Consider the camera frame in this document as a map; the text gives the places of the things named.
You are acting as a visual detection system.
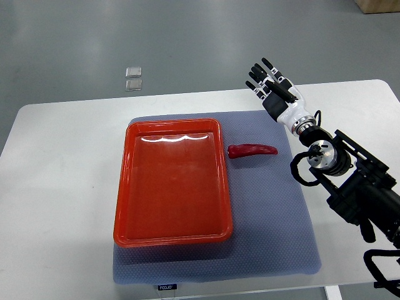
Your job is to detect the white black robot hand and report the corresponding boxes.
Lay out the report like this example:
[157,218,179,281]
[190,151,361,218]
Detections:
[245,57,313,132]

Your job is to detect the red pepper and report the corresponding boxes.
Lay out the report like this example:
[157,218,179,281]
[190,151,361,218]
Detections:
[227,144,278,159]

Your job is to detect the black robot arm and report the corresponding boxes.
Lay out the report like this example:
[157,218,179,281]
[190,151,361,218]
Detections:
[246,58,399,248]

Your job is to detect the red plastic tray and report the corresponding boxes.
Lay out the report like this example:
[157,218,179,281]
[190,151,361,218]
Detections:
[113,118,233,248]

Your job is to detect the cardboard box corner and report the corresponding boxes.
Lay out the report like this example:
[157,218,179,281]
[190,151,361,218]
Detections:
[354,0,399,14]

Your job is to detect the upper metal floor plate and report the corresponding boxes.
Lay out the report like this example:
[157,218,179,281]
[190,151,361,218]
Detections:
[125,66,142,78]

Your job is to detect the white table leg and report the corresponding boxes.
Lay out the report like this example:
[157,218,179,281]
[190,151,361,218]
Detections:
[324,285,343,300]

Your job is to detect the black looped cable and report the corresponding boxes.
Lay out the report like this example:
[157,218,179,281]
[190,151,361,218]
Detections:
[363,249,400,294]

